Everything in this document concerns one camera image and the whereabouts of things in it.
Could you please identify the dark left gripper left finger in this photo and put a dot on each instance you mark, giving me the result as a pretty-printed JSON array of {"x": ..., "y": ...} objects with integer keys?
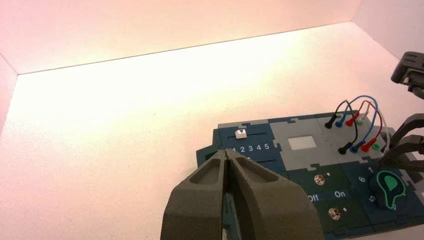
[{"x": 195, "y": 205}]

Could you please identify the metal toggle switch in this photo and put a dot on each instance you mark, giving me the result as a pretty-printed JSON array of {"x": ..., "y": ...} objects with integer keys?
[
  {"x": 319, "y": 180},
  {"x": 335, "y": 214}
]

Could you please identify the green rotary pointer knob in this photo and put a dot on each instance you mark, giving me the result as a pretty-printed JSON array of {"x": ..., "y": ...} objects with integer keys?
[{"x": 389, "y": 189}]

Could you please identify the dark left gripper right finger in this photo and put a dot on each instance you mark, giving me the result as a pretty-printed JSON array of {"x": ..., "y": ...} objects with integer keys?
[{"x": 275, "y": 212}]

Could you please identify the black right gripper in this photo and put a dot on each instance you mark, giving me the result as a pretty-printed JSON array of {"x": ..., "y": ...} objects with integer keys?
[{"x": 409, "y": 69}]

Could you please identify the grey and teal control box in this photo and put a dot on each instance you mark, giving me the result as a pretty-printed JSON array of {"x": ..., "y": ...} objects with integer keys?
[{"x": 298, "y": 159}]

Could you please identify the green banana socket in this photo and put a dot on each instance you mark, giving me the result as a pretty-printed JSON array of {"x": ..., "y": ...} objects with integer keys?
[
  {"x": 375, "y": 146},
  {"x": 359, "y": 122}
]

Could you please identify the small white display window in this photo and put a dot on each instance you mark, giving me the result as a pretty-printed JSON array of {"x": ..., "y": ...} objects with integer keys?
[{"x": 302, "y": 142}]

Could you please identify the white slider knob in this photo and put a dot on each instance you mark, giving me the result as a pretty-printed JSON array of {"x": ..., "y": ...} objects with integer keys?
[{"x": 240, "y": 134}]

